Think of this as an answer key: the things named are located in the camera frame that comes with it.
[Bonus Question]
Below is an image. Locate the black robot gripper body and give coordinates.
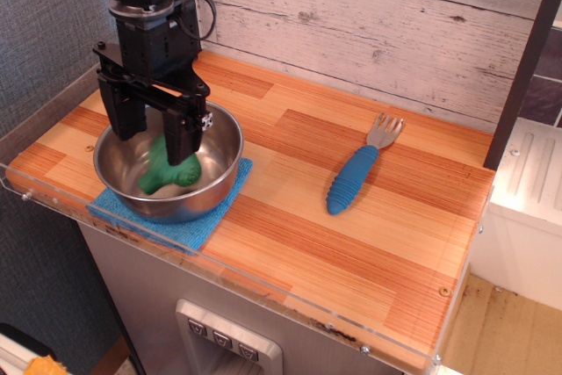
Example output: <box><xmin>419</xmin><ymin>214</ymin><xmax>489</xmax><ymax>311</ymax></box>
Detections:
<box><xmin>94</xmin><ymin>17</ymin><xmax>211</xmax><ymax>130</ymax></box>

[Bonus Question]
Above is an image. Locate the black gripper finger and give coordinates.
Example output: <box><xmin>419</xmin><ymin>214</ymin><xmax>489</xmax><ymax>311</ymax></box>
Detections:
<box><xmin>162</xmin><ymin>111</ymin><xmax>203</xmax><ymax>166</ymax></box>
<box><xmin>98</xmin><ymin>78</ymin><xmax>147</xmax><ymax>140</ymax></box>

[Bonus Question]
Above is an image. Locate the green toy broccoli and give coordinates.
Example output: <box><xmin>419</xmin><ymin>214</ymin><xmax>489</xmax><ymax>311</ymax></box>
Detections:
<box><xmin>138</xmin><ymin>135</ymin><xmax>202</xmax><ymax>195</ymax></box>

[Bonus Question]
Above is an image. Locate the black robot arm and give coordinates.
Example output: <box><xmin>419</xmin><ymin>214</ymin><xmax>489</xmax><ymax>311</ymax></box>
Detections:
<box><xmin>93</xmin><ymin>0</ymin><xmax>214</xmax><ymax>165</ymax></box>

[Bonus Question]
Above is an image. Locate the stainless steel pot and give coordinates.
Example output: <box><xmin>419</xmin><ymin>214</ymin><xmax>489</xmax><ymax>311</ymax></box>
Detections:
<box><xmin>93</xmin><ymin>102</ymin><xmax>244</xmax><ymax>223</ymax></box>

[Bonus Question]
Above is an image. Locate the blue cleaning cloth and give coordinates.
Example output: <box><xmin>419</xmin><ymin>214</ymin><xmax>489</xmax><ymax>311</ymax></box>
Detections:
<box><xmin>87</xmin><ymin>158</ymin><xmax>253</xmax><ymax>255</ymax></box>

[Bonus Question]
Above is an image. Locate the grey toy fridge cabinet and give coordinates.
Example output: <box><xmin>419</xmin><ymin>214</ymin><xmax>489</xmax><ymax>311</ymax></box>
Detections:
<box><xmin>79</xmin><ymin>224</ymin><xmax>397</xmax><ymax>374</ymax></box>

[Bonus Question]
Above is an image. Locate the silver dispenser button panel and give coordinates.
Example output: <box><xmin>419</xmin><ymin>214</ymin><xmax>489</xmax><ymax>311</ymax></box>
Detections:
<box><xmin>176</xmin><ymin>299</ymin><xmax>284</xmax><ymax>374</ymax></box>

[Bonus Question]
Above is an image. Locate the yellow sponge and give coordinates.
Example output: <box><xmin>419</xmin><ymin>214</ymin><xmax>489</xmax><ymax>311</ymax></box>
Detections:
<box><xmin>23</xmin><ymin>356</ymin><xmax>68</xmax><ymax>375</ymax></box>

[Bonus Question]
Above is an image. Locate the white toy sink unit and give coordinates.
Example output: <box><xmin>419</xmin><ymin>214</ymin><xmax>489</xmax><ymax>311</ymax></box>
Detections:
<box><xmin>469</xmin><ymin>119</ymin><xmax>561</xmax><ymax>309</ymax></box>

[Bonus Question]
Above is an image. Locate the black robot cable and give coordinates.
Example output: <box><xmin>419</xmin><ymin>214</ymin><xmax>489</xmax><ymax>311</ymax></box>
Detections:
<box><xmin>169</xmin><ymin>0</ymin><xmax>218</xmax><ymax>42</ymax></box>

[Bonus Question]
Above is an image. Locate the fork with blue handle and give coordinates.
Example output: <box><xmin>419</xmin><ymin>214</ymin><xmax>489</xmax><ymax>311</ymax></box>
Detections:
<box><xmin>326</xmin><ymin>113</ymin><xmax>405</xmax><ymax>215</ymax></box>

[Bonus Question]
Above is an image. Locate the dark right vertical post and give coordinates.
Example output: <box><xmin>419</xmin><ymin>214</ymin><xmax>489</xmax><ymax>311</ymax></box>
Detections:
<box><xmin>484</xmin><ymin>0</ymin><xmax>561</xmax><ymax>170</ymax></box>

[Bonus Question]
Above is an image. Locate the clear acrylic guard rail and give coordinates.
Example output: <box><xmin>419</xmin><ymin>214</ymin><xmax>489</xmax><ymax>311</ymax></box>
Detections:
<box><xmin>0</xmin><ymin>18</ymin><xmax>484</xmax><ymax>375</ymax></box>

